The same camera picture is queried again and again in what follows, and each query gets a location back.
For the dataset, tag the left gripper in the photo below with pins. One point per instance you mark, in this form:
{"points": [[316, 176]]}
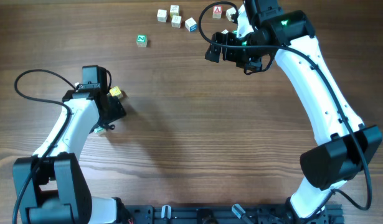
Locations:
{"points": [[115, 109]]}

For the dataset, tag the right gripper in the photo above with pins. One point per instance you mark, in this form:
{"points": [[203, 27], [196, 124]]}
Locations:
{"points": [[256, 64]]}

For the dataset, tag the yellow top wooden block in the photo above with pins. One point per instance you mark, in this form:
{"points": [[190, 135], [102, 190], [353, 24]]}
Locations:
{"points": [[117, 92]]}

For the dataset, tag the green V wooden block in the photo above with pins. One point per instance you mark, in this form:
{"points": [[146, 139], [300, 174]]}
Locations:
{"points": [[99, 130]]}

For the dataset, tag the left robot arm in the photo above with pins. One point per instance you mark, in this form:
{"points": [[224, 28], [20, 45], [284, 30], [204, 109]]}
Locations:
{"points": [[50, 185]]}

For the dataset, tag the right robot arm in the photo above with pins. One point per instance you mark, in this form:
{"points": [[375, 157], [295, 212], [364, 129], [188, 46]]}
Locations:
{"points": [[345, 145]]}

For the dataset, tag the plain wooden block top-right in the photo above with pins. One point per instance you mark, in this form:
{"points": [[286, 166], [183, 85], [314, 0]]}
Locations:
{"points": [[230, 12]]}

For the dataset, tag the red A wooden block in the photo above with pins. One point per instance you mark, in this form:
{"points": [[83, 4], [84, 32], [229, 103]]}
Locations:
{"points": [[217, 12]]}

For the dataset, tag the blue letter wooden block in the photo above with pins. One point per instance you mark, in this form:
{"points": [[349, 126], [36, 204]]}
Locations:
{"points": [[191, 24]]}

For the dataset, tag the green Z block left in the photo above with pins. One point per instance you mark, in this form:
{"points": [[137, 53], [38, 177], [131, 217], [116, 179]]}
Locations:
{"points": [[142, 40]]}

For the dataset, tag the wooden block with number eight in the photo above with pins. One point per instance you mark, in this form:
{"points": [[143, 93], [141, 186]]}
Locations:
{"points": [[176, 21]]}

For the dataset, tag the yellow-sided wooden block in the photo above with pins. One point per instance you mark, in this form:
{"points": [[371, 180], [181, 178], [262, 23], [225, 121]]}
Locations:
{"points": [[174, 10]]}

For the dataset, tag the plain wooden block top-left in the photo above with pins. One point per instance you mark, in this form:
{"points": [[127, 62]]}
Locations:
{"points": [[162, 15]]}

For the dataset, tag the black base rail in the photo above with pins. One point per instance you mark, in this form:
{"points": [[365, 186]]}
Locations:
{"points": [[203, 214]]}

